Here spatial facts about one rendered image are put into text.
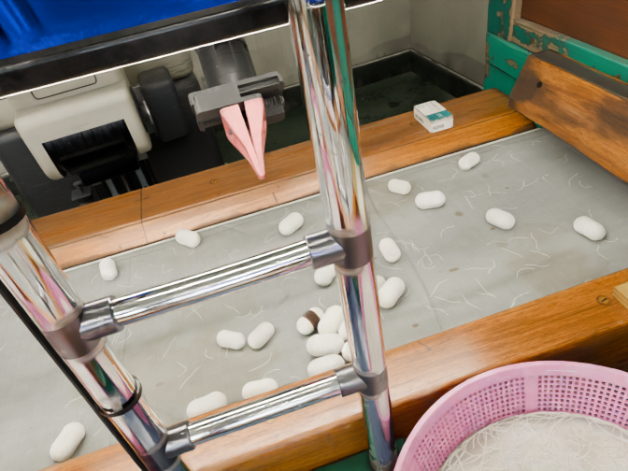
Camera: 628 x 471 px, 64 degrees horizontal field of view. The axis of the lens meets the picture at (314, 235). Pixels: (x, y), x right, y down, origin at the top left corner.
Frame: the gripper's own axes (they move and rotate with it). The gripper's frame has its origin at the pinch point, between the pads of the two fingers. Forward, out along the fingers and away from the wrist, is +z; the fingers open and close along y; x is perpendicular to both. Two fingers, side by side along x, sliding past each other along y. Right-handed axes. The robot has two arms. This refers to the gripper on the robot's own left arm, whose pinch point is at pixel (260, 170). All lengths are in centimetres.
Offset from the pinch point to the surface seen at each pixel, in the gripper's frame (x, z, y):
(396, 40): 184, -122, 101
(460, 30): 144, -95, 113
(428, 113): 15.4, -7.4, 26.9
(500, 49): 16.2, -14.8, 42.1
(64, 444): -3.5, 20.7, -23.6
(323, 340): -2.7, 19.2, 0.7
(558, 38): 4.5, -8.0, 42.2
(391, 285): -0.3, 16.0, 9.2
